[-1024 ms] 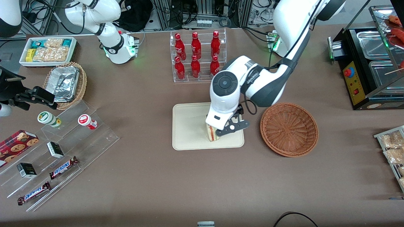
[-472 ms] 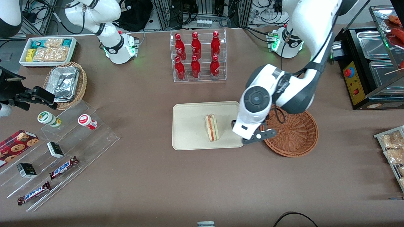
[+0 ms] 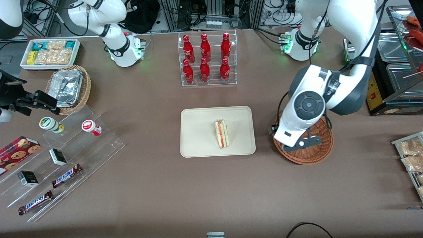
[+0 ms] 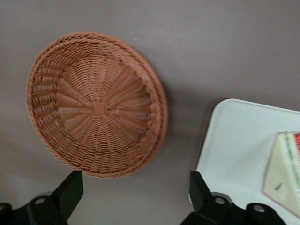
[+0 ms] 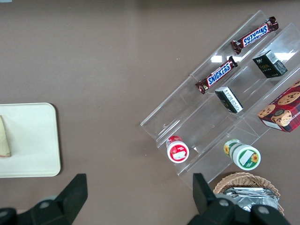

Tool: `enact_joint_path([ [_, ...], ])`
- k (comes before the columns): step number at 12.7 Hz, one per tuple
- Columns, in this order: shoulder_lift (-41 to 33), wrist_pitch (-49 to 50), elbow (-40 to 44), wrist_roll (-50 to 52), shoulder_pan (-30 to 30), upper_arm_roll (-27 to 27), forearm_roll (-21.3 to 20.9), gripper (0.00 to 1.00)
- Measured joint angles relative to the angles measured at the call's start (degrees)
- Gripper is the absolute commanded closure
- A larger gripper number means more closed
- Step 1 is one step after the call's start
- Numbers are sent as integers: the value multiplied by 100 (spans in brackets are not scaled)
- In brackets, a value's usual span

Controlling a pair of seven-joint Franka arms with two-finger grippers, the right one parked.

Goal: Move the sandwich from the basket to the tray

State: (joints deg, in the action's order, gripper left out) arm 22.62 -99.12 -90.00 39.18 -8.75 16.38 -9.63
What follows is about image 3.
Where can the Snickers chocolate bar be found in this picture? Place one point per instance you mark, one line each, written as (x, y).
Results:
(66, 176)
(35, 202)

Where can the black bag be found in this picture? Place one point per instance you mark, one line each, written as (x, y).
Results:
(142, 16)

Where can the green lid yogurt cup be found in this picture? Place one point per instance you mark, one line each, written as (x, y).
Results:
(49, 124)

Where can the yellow snack pack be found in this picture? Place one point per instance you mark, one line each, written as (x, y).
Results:
(31, 58)

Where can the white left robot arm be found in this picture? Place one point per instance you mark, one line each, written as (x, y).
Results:
(350, 33)

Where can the grey device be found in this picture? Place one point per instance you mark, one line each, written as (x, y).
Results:
(215, 235)

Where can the white rectangular snack bin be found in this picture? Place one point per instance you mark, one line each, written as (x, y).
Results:
(23, 65)

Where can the red cola bottle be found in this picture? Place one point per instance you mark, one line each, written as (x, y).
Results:
(188, 48)
(224, 70)
(205, 47)
(188, 72)
(225, 45)
(204, 70)

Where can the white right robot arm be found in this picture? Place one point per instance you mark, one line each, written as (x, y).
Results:
(115, 39)

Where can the clear bagged pastry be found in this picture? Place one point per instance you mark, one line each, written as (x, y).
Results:
(413, 163)
(411, 146)

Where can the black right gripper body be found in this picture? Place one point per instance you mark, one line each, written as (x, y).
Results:
(7, 93)

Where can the silver foil container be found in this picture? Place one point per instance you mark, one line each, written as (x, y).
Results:
(67, 87)

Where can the small black box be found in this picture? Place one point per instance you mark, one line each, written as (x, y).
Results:
(28, 178)
(57, 157)

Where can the clear acrylic stepped display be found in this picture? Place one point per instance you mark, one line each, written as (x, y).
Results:
(96, 148)

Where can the teal snack pack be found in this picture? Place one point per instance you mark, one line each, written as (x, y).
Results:
(70, 45)
(40, 46)

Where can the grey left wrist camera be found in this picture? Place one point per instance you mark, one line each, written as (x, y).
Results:
(305, 142)

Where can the black food warmer machine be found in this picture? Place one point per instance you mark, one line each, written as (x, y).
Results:
(383, 102)

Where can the triangular sandwich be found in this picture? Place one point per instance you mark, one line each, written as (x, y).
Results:
(222, 134)

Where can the clear cracker packet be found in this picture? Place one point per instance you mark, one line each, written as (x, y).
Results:
(54, 57)
(56, 45)

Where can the clear acrylic bottle rack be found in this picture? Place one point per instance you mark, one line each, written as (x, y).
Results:
(213, 81)

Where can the brown round wicker basket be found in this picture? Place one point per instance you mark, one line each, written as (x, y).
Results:
(314, 158)

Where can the red plaid cookie box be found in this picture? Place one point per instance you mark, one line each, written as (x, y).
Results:
(18, 152)

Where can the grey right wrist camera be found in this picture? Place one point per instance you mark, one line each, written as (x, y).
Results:
(4, 115)

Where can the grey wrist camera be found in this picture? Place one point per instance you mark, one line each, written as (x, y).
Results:
(305, 142)
(4, 115)

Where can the beige plastic tray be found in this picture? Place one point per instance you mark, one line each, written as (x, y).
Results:
(198, 132)

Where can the red lid yogurt cup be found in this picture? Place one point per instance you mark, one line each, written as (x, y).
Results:
(90, 127)

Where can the light tan wicker basket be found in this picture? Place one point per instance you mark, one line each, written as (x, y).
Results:
(85, 89)

